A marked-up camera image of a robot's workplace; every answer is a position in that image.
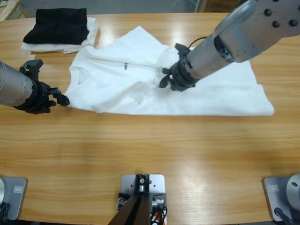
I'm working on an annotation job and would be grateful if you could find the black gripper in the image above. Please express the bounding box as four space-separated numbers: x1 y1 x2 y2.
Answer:
14 78 70 115
158 56 199 92

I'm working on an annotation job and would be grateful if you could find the white t-shirt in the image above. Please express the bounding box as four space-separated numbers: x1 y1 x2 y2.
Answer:
63 25 275 117

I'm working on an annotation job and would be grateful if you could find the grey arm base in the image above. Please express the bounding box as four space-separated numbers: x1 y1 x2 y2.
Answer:
262 173 300 222
0 177 28 221

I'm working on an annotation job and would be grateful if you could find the folded white garment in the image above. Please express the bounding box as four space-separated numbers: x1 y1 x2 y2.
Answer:
20 16 99 54

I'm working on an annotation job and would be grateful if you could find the folded black garment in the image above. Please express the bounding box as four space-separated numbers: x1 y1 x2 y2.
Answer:
22 7 90 45

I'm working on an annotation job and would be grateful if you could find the brown cardboard box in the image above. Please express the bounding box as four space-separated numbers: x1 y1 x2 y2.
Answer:
205 0 236 13

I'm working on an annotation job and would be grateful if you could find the light wooden pallet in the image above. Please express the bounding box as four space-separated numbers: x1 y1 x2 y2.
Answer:
0 0 31 22

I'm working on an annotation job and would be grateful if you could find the orange clamp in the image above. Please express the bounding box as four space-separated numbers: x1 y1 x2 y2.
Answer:
150 207 167 225

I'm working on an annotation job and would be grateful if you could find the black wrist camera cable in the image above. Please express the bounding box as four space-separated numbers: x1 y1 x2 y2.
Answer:
189 36 208 49

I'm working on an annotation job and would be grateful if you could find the white wire frame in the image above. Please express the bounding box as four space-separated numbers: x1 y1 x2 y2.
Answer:
172 0 203 13

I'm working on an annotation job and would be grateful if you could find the white mount plate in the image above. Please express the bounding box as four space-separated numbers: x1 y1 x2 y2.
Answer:
120 173 167 225

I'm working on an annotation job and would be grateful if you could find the silver angle bracket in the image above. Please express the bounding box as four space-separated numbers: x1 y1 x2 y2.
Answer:
117 196 128 210
151 196 166 209

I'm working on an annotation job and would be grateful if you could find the black base cable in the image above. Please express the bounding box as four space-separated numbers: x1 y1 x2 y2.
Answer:
0 202 11 221
273 207 295 225

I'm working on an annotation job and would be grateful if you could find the dark camera post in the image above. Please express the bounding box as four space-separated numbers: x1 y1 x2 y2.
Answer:
109 173 151 225

